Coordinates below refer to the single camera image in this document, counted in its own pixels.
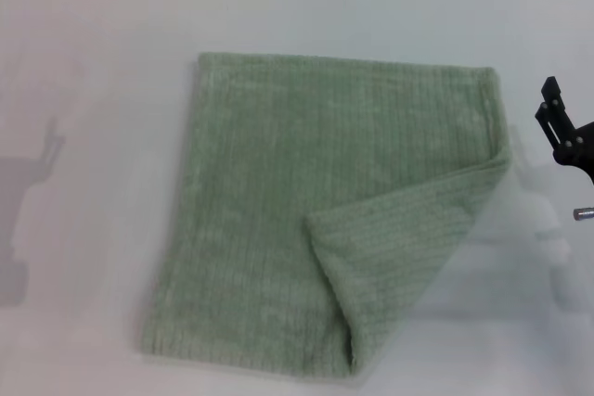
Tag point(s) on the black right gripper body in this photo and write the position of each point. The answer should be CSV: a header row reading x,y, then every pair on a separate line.
x,y
579,148

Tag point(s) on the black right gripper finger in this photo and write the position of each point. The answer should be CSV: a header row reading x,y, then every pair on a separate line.
x,y
560,101
550,128

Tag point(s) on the green ribbed towel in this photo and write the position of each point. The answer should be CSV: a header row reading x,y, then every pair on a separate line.
x,y
260,192

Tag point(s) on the silver metal cylinder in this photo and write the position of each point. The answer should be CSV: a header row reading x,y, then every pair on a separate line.
x,y
584,214

